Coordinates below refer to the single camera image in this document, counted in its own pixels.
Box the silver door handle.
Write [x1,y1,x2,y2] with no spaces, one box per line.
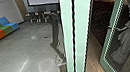
[106,25,119,34]

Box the green framed glass door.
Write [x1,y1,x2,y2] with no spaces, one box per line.
[0,0,130,72]

